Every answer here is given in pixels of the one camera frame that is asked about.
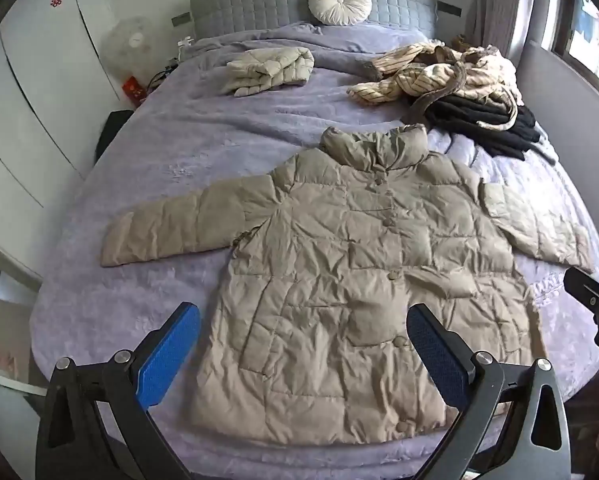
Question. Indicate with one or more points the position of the red box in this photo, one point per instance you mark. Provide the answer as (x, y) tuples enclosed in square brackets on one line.
[(134, 91)]

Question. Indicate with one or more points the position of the grey curtain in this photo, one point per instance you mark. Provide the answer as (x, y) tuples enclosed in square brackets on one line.
[(504, 5)]

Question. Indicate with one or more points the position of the white wardrobe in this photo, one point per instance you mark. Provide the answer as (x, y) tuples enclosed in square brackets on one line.
[(29, 110)]

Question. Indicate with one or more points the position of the round white pleated cushion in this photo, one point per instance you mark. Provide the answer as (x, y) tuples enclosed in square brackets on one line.
[(339, 2)]

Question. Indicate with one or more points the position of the lavender plush bed blanket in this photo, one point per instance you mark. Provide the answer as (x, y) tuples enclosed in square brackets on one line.
[(179, 160)]

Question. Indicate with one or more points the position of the window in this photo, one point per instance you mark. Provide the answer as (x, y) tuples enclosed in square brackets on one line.
[(594, 35)]

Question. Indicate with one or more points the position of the folded cream puffer jacket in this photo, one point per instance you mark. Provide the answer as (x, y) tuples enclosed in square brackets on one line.
[(269, 70)]

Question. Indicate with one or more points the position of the black garment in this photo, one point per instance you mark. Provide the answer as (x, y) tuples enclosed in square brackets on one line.
[(479, 127)]

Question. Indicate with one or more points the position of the white power plug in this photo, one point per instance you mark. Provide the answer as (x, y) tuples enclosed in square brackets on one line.
[(185, 45)]

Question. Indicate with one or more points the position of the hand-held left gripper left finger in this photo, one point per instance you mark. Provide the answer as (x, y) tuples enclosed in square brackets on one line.
[(169, 355)]

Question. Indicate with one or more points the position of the black bedside object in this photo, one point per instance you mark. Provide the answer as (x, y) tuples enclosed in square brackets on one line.
[(110, 132)]

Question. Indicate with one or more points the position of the beige puffer jacket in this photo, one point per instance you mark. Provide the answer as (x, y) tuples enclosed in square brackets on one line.
[(329, 260)]

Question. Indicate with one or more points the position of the cream fabric belt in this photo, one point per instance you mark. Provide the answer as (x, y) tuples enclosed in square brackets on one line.
[(509, 115)]

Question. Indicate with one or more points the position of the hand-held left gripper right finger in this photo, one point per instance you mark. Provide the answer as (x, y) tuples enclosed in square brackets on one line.
[(439, 360)]

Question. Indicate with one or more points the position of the white standing fan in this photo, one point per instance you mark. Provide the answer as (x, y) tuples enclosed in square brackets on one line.
[(129, 40)]

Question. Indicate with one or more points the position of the cream striped garment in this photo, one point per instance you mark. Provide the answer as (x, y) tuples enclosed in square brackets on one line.
[(394, 85)]

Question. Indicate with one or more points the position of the grey quilted headboard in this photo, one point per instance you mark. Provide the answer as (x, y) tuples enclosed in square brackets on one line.
[(259, 0)]

